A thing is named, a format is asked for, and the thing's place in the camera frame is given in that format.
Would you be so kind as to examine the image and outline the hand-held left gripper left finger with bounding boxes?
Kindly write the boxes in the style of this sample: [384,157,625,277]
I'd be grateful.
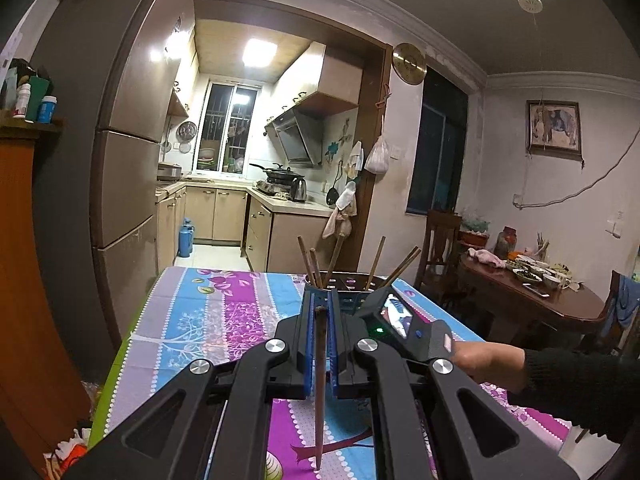
[62,296,318,480]

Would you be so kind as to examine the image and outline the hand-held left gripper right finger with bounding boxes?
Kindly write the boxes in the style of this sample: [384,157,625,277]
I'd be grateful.
[329,295,585,480]

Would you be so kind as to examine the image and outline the blue perforated utensil holder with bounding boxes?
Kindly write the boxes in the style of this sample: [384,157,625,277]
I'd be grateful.
[301,270,396,359]

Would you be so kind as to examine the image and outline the person's right hand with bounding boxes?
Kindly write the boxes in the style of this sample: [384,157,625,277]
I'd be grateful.
[452,342,527,394]

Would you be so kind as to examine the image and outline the wooden chair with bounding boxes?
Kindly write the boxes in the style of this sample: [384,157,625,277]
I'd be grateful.
[414,209,464,307]

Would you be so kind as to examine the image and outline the pink cloth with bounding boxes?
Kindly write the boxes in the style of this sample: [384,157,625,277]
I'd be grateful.
[467,247,507,268]

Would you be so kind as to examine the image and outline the floral purple blue tablecloth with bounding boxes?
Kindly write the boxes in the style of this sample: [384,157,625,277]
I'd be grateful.
[87,266,573,480]

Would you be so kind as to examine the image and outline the dark wooden dining table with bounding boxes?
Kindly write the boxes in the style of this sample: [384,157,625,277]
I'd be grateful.
[456,249,607,348]

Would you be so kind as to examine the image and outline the glass jar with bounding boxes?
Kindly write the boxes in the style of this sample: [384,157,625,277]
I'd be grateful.
[495,226,519,259]

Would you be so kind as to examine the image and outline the group of food bowls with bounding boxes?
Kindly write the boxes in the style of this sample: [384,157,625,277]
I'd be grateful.
[505,252,583,297]

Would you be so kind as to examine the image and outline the hanging cloth bundle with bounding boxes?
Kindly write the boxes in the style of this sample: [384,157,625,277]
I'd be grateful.
[321,180,359,241]

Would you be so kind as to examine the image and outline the kitchen base cabinets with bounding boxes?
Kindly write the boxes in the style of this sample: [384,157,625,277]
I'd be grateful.
[154,184,332,274]

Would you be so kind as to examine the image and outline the blue thermos flask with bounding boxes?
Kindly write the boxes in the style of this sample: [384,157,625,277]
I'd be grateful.
[178,217,196,259]

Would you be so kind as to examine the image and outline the black wok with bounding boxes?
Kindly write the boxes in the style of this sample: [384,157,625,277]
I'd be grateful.
[249,163,301,184]

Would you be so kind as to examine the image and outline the white plastic bag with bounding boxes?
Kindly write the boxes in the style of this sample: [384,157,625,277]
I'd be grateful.
[364,135,391,176]

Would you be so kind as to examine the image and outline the dark window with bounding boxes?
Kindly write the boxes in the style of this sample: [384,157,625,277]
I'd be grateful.
[406,66,470,217]

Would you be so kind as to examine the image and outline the chair with blue cloth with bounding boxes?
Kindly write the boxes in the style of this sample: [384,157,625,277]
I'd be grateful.
[580,269,640,356]

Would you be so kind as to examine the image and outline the range hood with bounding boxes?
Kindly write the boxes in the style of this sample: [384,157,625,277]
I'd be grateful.
[264,109,325,169]

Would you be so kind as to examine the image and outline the kitchen window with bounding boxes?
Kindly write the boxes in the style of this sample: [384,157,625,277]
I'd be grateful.
[199,80,262,175]

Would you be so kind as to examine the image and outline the framed picture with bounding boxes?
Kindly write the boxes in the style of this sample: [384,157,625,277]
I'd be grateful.
[525,100,584,157]

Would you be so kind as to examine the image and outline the orange plastic bag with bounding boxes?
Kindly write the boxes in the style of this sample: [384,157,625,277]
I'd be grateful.
[47,427,93,478]

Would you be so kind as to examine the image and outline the kitchen upper cabinet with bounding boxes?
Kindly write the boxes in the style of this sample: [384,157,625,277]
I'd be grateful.
[292,42,365,117]

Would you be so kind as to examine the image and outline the grey refrigerator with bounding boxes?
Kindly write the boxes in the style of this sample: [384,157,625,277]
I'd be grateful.
[31,0,197,358]

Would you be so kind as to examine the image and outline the orange wooden cabinet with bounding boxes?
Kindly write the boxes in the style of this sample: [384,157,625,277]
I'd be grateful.
[0,119,93,466]

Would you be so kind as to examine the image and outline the ceiling light panel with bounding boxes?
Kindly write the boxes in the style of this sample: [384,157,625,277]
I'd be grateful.
[242,39,280,69]

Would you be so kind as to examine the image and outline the green box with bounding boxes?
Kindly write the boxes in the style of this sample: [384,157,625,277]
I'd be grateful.
[26,76,55,123]

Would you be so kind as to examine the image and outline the white bottle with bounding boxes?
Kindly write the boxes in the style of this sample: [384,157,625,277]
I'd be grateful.
[14,83,33,120]

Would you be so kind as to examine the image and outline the wall cable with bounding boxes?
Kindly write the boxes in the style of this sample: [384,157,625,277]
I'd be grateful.
[512,132,640,210]

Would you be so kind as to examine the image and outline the round gold wall clock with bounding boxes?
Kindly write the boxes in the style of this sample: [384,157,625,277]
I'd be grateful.
[392,43,428,83]

